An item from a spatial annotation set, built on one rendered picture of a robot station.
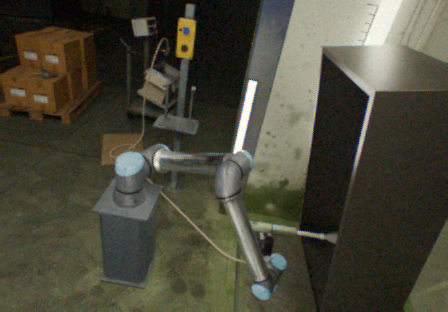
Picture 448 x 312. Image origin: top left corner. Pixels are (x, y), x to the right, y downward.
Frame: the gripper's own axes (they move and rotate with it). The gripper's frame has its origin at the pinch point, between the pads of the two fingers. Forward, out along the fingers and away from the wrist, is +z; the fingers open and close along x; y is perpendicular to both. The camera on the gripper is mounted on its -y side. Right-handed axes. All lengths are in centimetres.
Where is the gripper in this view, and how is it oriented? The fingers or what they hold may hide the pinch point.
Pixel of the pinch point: (265, 230)
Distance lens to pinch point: 186.2
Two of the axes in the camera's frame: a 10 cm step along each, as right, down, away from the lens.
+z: 0.6, -5.3, 8.5
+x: 9.9, 1.2, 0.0
